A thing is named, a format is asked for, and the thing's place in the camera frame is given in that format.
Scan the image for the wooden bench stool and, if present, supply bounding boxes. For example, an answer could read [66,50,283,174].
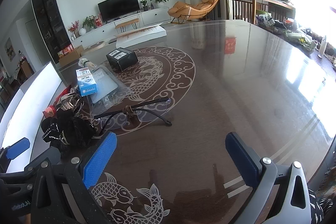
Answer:
[115,18,139,32]

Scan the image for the cardboard box on floor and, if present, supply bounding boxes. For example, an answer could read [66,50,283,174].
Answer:
[59,46,84,67]

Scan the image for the white round vase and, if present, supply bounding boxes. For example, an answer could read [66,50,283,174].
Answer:
[79,28,87,36]

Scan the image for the red foil packet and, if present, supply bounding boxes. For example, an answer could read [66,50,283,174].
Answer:
[43,89,67,118]

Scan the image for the red flowers in vase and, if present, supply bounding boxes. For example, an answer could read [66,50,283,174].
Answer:
[68,20,79,39]

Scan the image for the black display cabinet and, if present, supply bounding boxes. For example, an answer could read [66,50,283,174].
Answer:
[31,0,71,64]

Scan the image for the phone case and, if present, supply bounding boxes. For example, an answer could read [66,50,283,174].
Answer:
[88,65,135,116]

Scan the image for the flat white cardboard box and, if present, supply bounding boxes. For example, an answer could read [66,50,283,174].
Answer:
[116,24,167,48]

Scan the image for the wooden railing furniture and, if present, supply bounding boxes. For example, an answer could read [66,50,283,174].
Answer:
[226,0,295,24]

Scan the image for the white storage box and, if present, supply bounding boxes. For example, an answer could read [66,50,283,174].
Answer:
[1,62,66,173]

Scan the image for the black knit glove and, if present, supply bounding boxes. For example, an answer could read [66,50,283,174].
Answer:
[41,110,96,153]

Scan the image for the blue white ointment box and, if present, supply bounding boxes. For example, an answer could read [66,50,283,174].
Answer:
[76,68,97,97]

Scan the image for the black television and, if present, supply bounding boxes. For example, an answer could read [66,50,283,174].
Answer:
[98,0,140,22]

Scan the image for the black rectangular box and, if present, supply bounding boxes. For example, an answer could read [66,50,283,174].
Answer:
[106,48,138,72]

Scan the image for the cotton swab bundle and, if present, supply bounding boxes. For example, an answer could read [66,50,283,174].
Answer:
[78,58,101,73]

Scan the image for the rhinestone hair claw clip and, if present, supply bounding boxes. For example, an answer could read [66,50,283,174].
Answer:
[56,92,84,115]

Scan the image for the orange lounge chair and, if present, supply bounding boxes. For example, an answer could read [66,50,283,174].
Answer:
[168,0,219,24]

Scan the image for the small potted plant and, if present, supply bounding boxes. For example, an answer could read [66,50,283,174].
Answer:
[140,0,148,11]

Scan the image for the white tv cabinet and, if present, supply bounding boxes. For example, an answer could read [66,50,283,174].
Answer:
[72,7,171,48]

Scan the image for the clear glasses black frame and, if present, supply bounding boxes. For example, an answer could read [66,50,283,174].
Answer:
[94,97,172,128]

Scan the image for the leafy plant left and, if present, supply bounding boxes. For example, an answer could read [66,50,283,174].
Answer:
[83,15,97,30]

